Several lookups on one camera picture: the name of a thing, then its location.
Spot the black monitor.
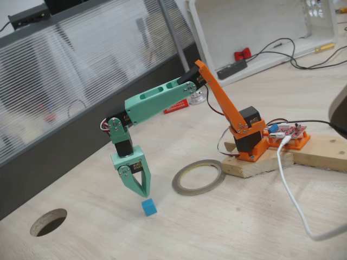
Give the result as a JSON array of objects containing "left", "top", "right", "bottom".
[{"left": 44, "top": 0, "right": 90, "bottom": 16}]

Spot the small red box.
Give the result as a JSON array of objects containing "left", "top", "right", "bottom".
[{"left": 163, "top": 99, "right": 190, "bottom": 114}]

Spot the servo wire loop at base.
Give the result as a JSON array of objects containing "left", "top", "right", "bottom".
[{"left": 216, "top": 128, "right": 241, "bottom": 158}]

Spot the black cable loop behind panel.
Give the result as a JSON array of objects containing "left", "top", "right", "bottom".
[{"left": 67, "top": 99, "right": 88, "bottom": 120}]

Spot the blue cube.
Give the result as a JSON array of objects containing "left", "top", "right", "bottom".
[{"left": 141, "top": 198, "right": 158, "bottom": 217}]

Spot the frosted ribbed partition panel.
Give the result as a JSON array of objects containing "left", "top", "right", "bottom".
[{"left": 0, "top": 0, "right": 203, "bottom": 222}]

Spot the servo wire at wrist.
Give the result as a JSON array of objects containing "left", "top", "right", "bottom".
[{"left": 99, "top": 118, "right": 111, "bottom": 134}]

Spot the red circuit board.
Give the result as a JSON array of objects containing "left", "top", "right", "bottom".
[{"left": 268, "top": 123, "right": 309, "bottom": 140}]

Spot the servo wire at upper arm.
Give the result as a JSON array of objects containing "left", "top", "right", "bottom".
[{"left": 205, "top": 85, "right": 226, "bottom": 116}]

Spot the grey rounded blurry object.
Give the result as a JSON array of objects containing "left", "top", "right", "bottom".
[{"left": 327, "top": 84, "right": 347, "bottom": 136}]

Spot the red clamp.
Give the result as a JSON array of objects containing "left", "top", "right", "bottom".
[{"left": 234, "top": 48, "right": 252, "bottom": 62}]

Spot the long wooden plank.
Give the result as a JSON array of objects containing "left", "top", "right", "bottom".
[{"left": 293, "top": 134, "right": 347, "bottom": 173}]

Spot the black device box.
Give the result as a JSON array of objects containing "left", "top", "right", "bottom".
[{"left": 7, "top": 4, "right": 52, "bottom": 30}]

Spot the yellow handled screwdriver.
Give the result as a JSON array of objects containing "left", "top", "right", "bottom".
[{"left": 303, "top": 42, "right": 336, "bottom": 55}]

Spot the wooden base block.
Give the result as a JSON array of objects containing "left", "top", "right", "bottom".
[{"left": 221, "top": 140, "right": 295, "bottom": 179}]

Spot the grey tape ring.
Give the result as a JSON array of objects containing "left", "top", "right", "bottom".
[{"left": 171, "top": 159, "right": 226, "bottom": 196}]

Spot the black power cable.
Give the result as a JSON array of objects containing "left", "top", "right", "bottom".
[{"left": 287, "top": 120, "right": 347, "bottom": 136}]

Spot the thin black cable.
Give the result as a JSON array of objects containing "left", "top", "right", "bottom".
[
  {"left": 248, "top": 44, "right": 347, "bottom": 70},
  {"left": 248, "top": 37, "right": 347, "bottom": 70}
]

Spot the white USB cable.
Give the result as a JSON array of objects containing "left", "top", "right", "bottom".
[{"left": 276, "top": 136, "right": 347, "bottom": 242}]

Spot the blurred red object behind panel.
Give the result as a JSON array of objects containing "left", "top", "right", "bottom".
[{"left": 40, "top": 104, "right": 58, "bottom": 123}]

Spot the white plastic crate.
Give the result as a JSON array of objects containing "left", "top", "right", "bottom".
[{"left": 185, "top": 0, "right": 339, "bottom": 87}]

